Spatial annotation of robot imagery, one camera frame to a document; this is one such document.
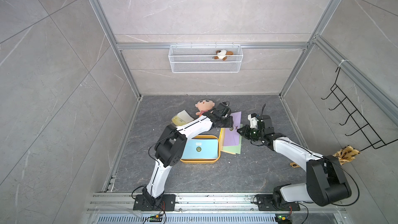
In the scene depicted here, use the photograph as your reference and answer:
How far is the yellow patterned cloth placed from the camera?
636mm

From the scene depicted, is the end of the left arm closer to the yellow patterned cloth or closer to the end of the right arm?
the end of the right arm

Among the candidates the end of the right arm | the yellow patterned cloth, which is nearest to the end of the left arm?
the end of the right arm
